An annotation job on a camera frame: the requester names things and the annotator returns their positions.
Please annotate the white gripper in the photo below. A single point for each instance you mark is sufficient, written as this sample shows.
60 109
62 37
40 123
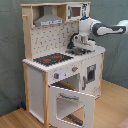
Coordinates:
84 42

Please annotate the small metal pot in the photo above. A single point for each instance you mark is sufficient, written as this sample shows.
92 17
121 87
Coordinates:
79 51

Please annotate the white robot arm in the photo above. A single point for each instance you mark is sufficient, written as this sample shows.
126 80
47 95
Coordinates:
88 25

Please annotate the wooden toy kitchen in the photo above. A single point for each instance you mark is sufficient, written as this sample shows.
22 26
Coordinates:
45 40

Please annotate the black toy faucet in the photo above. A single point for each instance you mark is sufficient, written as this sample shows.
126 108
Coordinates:
71 45

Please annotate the red right stove knob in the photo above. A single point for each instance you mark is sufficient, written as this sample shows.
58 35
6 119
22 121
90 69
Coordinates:
74 68

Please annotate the red stove knob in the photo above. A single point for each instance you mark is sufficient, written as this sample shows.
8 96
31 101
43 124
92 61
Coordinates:
56 75
74 68

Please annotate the grey dishwasher panel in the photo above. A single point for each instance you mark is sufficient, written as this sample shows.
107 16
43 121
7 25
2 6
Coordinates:
91 73

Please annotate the white toy microwave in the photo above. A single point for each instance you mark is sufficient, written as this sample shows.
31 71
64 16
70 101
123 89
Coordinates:
76 11

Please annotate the black toy stovetop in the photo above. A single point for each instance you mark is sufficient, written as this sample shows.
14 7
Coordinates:
52 59

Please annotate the grey range hood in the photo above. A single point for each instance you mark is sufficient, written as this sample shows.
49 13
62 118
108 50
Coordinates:
48 18

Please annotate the red left stove knob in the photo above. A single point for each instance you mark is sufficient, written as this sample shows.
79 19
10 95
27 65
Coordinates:
56 75

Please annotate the white oven door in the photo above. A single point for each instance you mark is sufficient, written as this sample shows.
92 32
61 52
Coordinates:
63 102

